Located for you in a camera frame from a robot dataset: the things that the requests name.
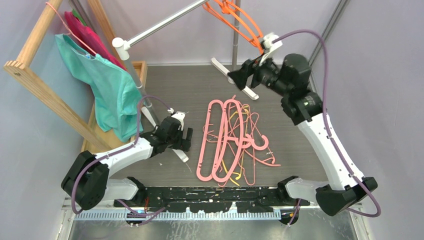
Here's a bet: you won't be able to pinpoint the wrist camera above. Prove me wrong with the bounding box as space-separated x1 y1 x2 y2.
171 111 186 131
258 32 283 66

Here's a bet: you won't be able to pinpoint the teal shirt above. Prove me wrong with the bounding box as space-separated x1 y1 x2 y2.
55 34 142 142

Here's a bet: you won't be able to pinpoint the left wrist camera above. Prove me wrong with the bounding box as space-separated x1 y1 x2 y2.
171 111 186 131

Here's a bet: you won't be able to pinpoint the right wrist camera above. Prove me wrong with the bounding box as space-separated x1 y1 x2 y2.
258 32 283 66

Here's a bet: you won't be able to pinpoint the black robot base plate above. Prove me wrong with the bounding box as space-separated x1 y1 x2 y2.
113 186 297 213

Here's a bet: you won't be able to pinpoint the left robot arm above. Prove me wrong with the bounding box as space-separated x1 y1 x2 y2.
61 111 193 214

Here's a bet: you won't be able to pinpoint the orange plastic hanger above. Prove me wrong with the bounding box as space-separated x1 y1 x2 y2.
202 0 243 38
215 0 264 54

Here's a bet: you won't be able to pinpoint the white metal clothes rack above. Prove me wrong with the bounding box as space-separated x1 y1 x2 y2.
111 0 260 163

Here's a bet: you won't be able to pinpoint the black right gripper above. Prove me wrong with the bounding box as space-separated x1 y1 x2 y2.
226 50 290 98

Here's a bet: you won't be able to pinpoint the wooden clothes rack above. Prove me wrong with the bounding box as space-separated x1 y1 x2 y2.
3 0 148 153

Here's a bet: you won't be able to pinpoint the pink wire hanger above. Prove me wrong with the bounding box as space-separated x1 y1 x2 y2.
229 111 281 186
202 123 235 146

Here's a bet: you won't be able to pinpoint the magenta garment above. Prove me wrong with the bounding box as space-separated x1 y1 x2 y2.
64 11 126 70

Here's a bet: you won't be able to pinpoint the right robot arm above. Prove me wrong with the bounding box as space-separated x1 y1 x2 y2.
227 53 378 216

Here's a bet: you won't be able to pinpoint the yellow wire hanger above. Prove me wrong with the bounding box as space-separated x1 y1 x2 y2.
218 104 249 187

